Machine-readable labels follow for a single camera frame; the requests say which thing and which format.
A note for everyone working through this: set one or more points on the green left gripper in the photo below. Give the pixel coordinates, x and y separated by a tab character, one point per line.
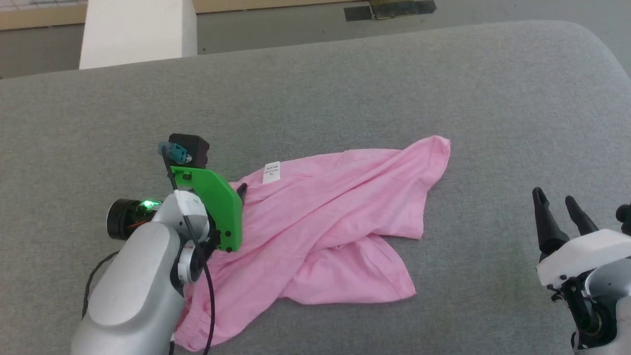
219	207

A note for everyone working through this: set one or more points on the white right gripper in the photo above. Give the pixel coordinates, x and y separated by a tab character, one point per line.
586	254

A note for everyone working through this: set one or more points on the pink garment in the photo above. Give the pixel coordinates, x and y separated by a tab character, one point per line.
320	231

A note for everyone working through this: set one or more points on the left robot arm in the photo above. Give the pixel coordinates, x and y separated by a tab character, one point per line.
133	291

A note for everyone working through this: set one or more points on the grey fabric sofa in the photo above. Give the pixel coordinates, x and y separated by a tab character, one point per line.
345	84

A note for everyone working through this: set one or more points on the white pillar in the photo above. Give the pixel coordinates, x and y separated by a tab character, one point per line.
138	32

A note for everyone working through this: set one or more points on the dark floor plate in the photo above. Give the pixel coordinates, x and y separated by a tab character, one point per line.
402	7

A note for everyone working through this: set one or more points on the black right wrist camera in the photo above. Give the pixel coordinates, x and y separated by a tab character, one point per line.
625	217

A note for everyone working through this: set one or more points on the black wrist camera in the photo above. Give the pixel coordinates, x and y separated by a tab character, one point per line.
625	217
196	148

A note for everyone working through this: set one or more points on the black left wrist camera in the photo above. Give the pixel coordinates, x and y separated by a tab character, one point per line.
196	148

